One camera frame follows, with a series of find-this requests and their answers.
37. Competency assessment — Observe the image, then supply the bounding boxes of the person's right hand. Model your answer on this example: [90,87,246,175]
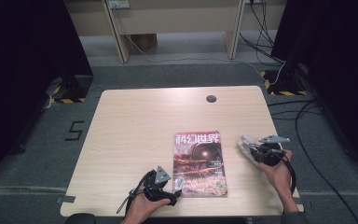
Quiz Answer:
[259,149,294,200]

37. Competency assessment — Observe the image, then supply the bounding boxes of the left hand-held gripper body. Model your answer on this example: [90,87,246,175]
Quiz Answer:
[143,165,172,202]

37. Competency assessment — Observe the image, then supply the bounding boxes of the glossy colourful magazine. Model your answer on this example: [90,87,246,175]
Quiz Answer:
[172,130,228,199]

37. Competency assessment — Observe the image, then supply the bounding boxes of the beige wooden desk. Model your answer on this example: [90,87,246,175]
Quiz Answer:
[63,0,288,64]

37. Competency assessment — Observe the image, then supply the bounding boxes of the black stand base hazard tape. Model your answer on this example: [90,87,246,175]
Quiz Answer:
[45,74,94,105]
[259,60,309,97]

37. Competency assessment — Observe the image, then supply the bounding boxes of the long black floor cable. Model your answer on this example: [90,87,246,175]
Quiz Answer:
[294,98,358,224]

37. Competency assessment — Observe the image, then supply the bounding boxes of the black round seat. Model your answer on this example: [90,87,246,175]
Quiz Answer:
[64,213,97,224]

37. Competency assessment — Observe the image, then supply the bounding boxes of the grey tape strip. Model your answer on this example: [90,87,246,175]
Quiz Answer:
[293,196,312,209]
[55,195,76,204]

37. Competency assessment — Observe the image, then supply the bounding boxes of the white floor cable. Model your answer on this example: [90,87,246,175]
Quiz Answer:
[113,7,287,87]

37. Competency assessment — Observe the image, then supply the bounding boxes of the beige cloth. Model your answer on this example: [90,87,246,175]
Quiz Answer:
[236,134,262,164]

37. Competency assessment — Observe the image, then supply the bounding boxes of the white power strip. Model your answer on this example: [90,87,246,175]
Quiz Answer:
[107,0,131,9]

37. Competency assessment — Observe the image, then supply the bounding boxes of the hanging black cables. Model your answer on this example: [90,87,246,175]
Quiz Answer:
[239,0,285,64]

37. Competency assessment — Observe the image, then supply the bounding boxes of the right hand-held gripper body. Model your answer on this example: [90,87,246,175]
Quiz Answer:
[255,134,291,167]

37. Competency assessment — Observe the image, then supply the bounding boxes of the thin black floor cable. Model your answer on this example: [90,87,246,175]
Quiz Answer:
[267,98,317,107]

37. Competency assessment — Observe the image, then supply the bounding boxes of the person's left hand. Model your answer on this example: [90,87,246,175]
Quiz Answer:
[120,192,172,224]

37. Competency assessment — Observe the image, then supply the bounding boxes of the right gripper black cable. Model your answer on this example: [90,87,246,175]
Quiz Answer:
[279,152,297,216]

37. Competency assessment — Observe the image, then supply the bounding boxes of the black curtain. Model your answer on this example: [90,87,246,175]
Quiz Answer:
[0,0,94,188]
[271,0,358,175]

